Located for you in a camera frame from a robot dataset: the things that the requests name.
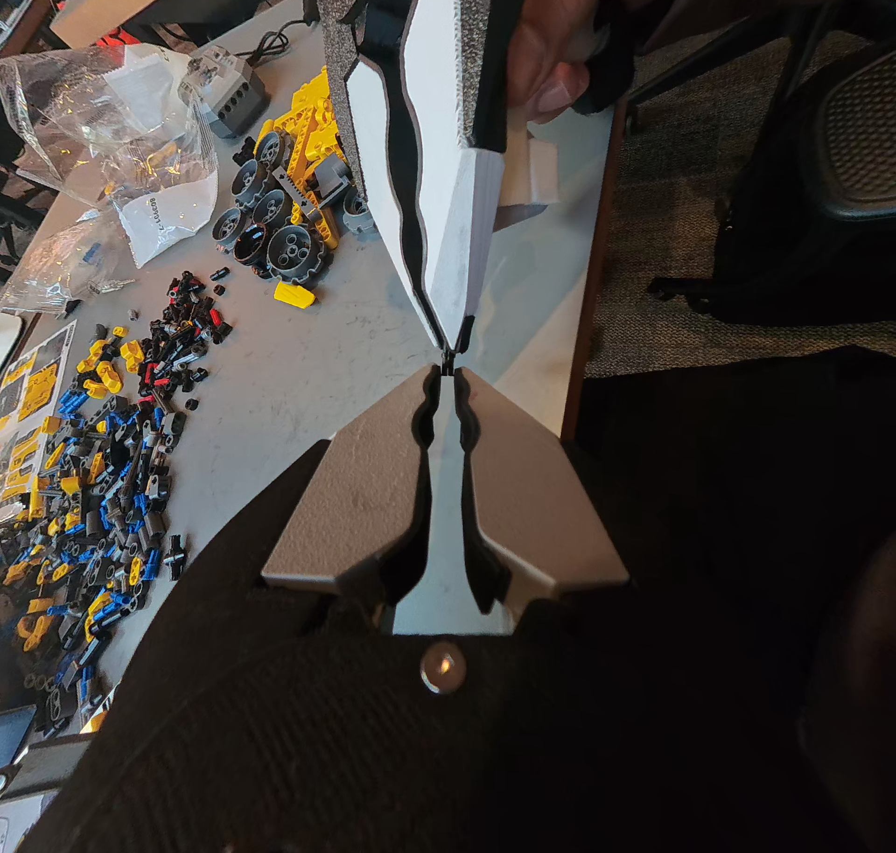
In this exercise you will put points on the sticker sheet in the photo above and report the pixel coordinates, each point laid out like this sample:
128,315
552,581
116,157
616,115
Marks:
28,405

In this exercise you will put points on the grey motor block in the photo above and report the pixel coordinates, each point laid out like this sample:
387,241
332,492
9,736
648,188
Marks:
224,90

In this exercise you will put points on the yellow curved panel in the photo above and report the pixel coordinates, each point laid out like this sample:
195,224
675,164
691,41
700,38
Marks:
294,295

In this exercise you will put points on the black office chair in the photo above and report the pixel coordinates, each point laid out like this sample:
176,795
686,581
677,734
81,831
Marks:
826,167

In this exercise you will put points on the pile of yellow beams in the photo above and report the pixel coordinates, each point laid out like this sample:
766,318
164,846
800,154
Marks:
308,132

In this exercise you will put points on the black long axle pin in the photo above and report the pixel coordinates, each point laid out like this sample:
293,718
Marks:
175,556

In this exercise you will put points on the group of grey toothed wheels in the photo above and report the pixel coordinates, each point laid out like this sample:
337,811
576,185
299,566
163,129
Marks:
273,216

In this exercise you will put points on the grey desk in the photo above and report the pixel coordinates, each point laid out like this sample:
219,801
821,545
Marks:
280,363

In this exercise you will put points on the person's right hand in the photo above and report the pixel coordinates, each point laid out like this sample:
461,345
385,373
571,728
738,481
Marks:
553,41

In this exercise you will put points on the pile of small building parts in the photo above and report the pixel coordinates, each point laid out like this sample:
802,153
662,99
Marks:
112,475

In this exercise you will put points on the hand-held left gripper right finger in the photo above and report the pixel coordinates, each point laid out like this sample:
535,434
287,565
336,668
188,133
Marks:
539,510

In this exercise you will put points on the white-labelled plastic bag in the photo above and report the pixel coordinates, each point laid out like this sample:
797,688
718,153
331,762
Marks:
168,216

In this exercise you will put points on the yellow toy vehicle model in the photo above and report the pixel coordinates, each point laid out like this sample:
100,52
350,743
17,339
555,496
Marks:
49,762

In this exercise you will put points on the crumpled clear plastic bag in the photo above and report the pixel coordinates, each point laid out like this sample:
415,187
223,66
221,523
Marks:
84,125

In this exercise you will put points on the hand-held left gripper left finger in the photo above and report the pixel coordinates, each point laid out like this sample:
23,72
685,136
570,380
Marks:
350,503

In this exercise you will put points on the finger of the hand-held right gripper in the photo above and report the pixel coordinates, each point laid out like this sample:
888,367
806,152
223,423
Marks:
448,195
375,153

